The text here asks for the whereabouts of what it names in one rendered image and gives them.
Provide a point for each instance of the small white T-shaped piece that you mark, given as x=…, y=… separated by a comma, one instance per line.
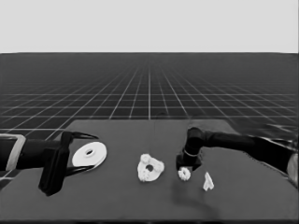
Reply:
x=208, y=183

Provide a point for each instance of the large thick white disc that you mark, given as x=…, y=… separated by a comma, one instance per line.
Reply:
x=82, y=159

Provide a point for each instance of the white round carrier with pins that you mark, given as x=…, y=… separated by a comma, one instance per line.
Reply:
x=154, y=176

